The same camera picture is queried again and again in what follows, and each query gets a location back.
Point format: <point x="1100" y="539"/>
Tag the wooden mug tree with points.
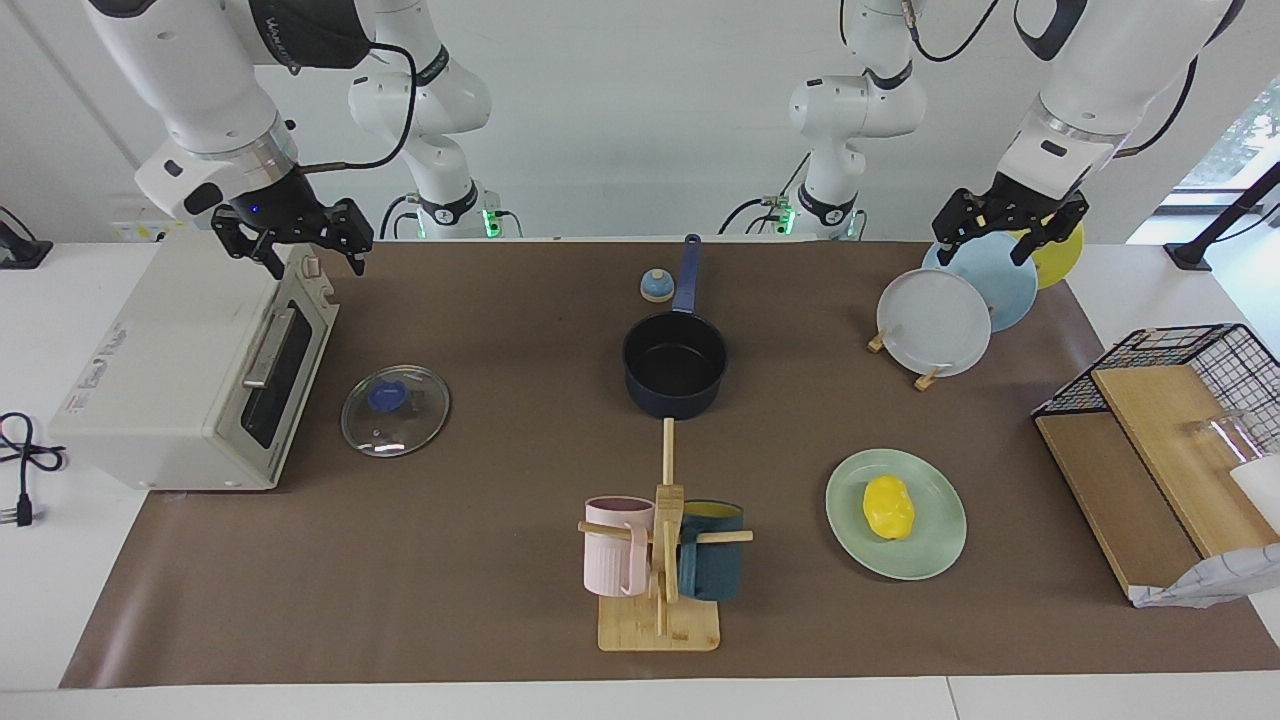
<point x="660" y="630"/>

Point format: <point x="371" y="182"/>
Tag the yellow lemon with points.
<point x="888" y="508"/>

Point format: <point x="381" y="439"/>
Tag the wooden plate rack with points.
<point x="930" y="378"/>

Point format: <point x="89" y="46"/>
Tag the dark blue pot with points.
<point x="675" y="365"/>

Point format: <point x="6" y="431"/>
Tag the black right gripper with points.
<point x="285" y="215"/>

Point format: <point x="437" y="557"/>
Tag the light blue plate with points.
<point x="1008" y="292"/>

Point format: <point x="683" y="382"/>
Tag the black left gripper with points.
<point x="1010" y="205"/>

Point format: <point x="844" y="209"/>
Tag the dark teal mug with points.
<point x="715" y="570"/>

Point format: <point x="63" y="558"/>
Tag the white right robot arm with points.
<point x="200" y="80"/>

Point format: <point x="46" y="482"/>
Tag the white plastic container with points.
<point x="1262" y="490"/>

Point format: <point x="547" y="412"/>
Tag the beige toaster oven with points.
<point x="170" y="380"/>

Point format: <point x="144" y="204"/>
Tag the brown table mat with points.
<point x="480" y="560"/>

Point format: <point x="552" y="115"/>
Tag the yellow plate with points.
<point x="1062" y="262"/>

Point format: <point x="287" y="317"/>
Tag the glass lid with blue knob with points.
<point x="420" y="425"/>

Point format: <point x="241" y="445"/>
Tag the black clamp mount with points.
<point x="20" y="252"/>

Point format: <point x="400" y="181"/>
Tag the green plate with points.
<point x="935" y="545"/>

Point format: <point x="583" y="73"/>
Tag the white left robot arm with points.
<point x="1120" y="60"/>

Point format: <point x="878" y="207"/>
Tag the window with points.
<point x="1245" y="140"/>

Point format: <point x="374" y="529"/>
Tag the clear glass cup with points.
<point x="1225" y="435"/>

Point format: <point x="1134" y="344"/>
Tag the pink ribbed mug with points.
<point x="612" y="550"/>

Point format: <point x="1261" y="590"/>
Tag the grey plate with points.
<point x="935" y="325"/>

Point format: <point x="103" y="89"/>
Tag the white wall socket box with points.
<point x="135" y="225"/>

